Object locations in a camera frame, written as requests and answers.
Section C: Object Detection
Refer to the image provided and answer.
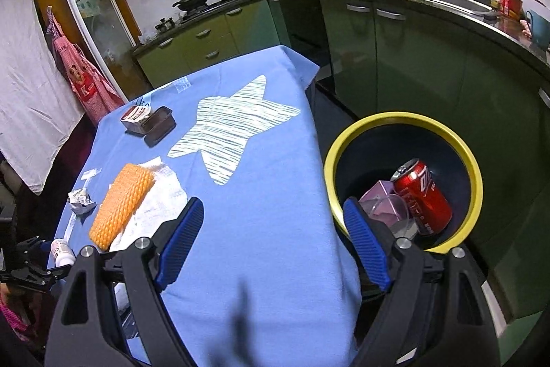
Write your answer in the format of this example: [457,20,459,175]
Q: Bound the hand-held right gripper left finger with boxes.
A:
[44,196,205,367]

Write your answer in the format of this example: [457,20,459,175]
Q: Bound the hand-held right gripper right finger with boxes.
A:
[342,196,501,367]

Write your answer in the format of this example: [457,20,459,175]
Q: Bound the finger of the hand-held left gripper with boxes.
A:
[13,236,51,261]
[0,261,75,295]

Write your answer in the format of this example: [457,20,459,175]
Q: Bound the white pill bottle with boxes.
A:
[49,239,76,267]

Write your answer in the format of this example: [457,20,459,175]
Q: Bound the clear plastic cup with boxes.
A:
[370,195,419,241]

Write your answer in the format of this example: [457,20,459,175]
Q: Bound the purple cardboard box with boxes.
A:
[359,180,398,222]

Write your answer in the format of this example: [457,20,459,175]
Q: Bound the white tissue paper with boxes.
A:
[107,158,188,253]

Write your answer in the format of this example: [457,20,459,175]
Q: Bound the white wrapper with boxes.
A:
[67,187,97,215]

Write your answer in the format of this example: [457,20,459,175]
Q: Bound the orange foam net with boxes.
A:
[88,163,156,251]

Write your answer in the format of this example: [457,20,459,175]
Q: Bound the red soda can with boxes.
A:
[390,158,454,236]

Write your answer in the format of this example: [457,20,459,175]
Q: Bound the yellow rimmed waste bin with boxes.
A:
[323,112,485,256]

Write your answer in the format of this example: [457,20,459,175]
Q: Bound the brown plastic tray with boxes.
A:
[140,106,178,148]

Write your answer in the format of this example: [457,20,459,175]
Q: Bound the red and white carton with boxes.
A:
[119,106,151,133]

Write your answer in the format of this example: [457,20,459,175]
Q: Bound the blue printed tablecloth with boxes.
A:
[45,45,364,367]

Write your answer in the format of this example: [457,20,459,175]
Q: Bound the white hanging cloth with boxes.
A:
[0,0,87,196]

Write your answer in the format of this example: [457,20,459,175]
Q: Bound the red checked apron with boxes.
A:
[46,6,126,127]

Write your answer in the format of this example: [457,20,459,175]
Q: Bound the green base cabinets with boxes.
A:
[131,0,550,329]

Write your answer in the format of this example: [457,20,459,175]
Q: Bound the white framed glass door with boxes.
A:
[52,0,142,101]

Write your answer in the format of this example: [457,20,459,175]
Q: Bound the black gas stove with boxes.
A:
[178,0,263,24]

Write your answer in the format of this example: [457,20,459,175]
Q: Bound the black wok with lid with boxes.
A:
[173,0,210,13]

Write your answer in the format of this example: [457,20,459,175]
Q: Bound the blue mug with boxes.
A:
[525,9,550,50]

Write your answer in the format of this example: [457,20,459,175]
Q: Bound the red box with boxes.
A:
[497,0,524,20]

